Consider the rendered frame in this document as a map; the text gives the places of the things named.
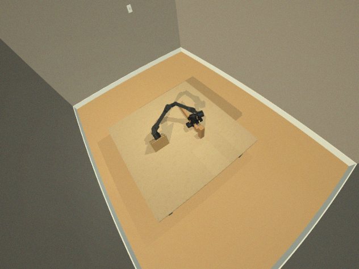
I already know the wooden post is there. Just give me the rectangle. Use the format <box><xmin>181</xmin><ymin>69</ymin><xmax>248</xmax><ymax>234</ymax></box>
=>
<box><xmin>198</xmin><ymin>125</ymin><xmax>205</xmax><ymax>139</ymax></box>

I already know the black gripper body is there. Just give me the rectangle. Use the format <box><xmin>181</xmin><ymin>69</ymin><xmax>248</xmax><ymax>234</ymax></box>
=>
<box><xmin>186</xmin><ymin>117</ymin><xmax>203</xmax><ymax>128</ymax></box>

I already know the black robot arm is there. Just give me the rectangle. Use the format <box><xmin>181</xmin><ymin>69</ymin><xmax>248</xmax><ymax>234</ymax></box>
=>
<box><xmin>151</xmin><ymin>102</ymin><xmax>204</xmax><ymax>140</ymax></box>

